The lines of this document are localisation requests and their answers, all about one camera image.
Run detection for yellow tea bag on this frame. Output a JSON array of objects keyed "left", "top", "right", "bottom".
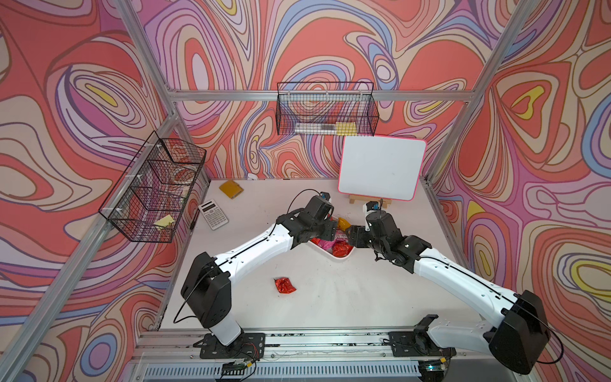
[{"left": 337, "top": 218, "right": 352, "bottom": 232}]

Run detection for grey calculator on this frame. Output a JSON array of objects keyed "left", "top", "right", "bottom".
[{"left": 198, "top": 200, "right": 229, "bottom": 231}]

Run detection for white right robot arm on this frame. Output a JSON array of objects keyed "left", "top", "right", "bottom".
[{"left": 346, "top": 210, "right": 551, "bottom": 375}]

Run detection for white plastic storage box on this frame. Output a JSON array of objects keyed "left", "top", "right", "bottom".
[{"left": 308, "top": 230, "right": 355, "bottom": 260}]

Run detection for yellow square pad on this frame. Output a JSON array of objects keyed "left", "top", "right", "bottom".
[{"left": 219, "top": 180, "right": 243, "bottom": 200}]

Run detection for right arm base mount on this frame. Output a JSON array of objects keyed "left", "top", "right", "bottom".
[{"left": 381, "top": 331, "right": 457, "bottom": 359}]

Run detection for yellow sticky notes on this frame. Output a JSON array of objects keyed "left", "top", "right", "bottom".
[{"left": 335, "top": 122, "right": 359, "bottom": 136}]

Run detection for pink framed whiteboard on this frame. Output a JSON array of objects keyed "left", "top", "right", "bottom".
[{"left": 337, "top": 136, "right": 427, "bottom": 202}]

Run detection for black wire basket back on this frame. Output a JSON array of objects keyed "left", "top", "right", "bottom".
[{"left": 275, "top": 80, "right": 380, "bottom": 136}]

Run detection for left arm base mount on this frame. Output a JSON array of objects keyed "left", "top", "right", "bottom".
[{"left": 193, "top": 333, "right": 266, "bottom": 361}]

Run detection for black marker pen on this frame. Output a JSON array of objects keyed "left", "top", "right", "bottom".
[{"left": 189, "top": 209, "right": 200, "bottom": 231}]

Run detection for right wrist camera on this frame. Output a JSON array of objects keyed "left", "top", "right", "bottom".
[{"left": 364, "top": 201, "right": 383, "bottom": 214}]

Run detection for green circuit board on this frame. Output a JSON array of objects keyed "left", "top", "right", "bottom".
[{"left": 221, "top": 362, "right": 252, "bottom": 376}]

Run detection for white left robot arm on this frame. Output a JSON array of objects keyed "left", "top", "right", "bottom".
[{"left": 181, "top": 192, "right": 337, "bottom": 347}]

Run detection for black wire basket left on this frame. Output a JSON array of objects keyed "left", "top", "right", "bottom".
[{"left": 98, "top": 132, "right": 207, "bottom": 243}]

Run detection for black wire basket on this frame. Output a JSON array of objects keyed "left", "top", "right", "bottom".
[
  {"left": 275, "top": 80, "right": 380, "bottom": 136},
  {"left": 98, "top": 132, "right": 207, "bottom": 243}
]

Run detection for pink tea bag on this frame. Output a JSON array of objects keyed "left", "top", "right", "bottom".
[{"left": 318, "top": 239, "right": 338, "bottom": 253}]

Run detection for yellow note in left basket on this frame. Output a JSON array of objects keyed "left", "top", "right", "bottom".
[{"left": 153, "top": 214, "right": 176, "bottom": 230}]

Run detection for wooden easel stand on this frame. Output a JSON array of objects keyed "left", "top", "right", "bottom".
[{"left": 348, "top": 194, "right": 392, "bottom": 209}]

